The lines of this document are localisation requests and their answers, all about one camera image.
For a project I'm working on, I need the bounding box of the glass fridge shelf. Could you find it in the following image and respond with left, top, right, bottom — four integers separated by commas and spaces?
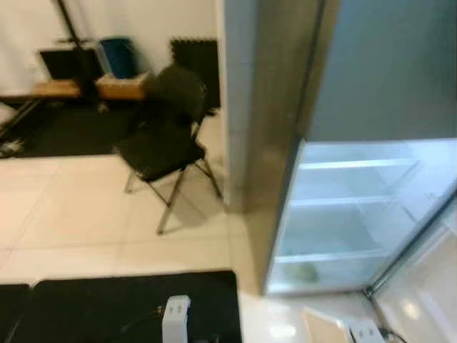
296, 156, 429, 188
287, 192, 422, 215
273, 243, 401, 267

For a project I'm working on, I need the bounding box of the white-lined fridge door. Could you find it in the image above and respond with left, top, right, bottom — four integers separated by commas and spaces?
368, 193, 457, 343

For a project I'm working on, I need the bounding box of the silver fridge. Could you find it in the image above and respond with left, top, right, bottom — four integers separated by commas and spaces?
218, 0, 457, 297

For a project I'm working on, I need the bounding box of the green vegetable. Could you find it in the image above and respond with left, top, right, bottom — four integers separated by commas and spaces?
295, 263, 320, 284

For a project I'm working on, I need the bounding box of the black foam tile panel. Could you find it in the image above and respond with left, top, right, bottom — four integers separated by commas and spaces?
170, 38, 221, 109

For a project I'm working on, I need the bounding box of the black folding chair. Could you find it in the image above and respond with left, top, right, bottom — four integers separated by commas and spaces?
114, 64, 224, 235

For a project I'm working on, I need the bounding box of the light brown box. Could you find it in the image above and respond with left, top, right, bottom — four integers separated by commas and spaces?
95, 71, 154, 101
32, 80, 83, 99

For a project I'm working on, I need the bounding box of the blue plastic bin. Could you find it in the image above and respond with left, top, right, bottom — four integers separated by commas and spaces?
96, 37, 140, 79

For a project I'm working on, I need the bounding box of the large black floor mat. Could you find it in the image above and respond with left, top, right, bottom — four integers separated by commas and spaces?
0, 100, 154, 159

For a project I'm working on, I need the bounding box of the black equipment stand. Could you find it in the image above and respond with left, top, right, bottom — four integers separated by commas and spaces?
39, 0, 101, 108

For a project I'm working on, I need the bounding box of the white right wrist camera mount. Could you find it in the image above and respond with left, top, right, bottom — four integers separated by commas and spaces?
348, 318, 388, 343

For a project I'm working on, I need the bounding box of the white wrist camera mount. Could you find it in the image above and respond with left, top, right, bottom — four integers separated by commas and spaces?
348, 318, 388, 343
161, 295, 191, 343

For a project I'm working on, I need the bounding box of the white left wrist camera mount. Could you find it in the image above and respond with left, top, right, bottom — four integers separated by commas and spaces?
161, 295, 191, 343

